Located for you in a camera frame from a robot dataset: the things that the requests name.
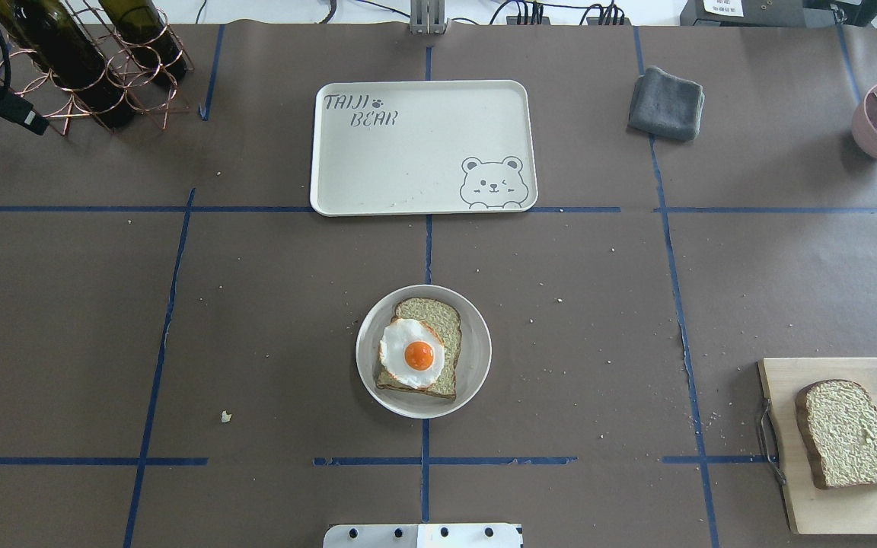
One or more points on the bread slice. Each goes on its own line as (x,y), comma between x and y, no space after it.
(445,320)
(837,420)

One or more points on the cream bear serving tray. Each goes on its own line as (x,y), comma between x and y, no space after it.
(422,148)

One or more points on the white round plate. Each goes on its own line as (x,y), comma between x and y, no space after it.
(473,363)

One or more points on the fried egg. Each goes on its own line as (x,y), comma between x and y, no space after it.
(411,353)

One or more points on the grey folded cloth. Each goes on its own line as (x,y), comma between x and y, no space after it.
(666,105)

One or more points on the dark green wine bottle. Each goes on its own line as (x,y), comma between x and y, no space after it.
(75,62)

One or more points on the wooden cutting board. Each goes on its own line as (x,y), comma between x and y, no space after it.
(811,510)

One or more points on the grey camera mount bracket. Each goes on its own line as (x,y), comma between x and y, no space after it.
(428,17)

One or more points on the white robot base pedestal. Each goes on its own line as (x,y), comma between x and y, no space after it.
(496,534)

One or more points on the copper wire bottle rack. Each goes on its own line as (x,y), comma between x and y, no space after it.
(31,80)

